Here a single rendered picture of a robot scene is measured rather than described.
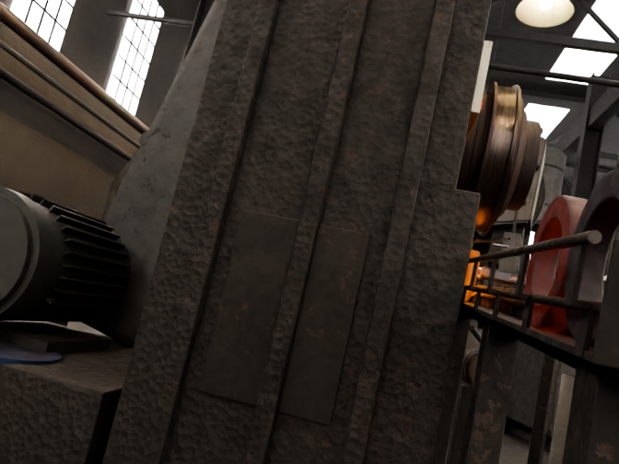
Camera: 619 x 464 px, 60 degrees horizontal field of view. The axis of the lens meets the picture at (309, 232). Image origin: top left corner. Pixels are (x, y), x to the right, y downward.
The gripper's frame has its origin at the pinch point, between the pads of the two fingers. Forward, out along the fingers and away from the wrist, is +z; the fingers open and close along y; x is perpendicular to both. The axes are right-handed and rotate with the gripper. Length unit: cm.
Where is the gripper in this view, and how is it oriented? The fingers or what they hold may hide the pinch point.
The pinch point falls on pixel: (469, 270)
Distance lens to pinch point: 169.4
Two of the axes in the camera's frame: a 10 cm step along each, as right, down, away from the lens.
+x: 2.7, -9.5, 1.3
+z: -9.5, -2.4, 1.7
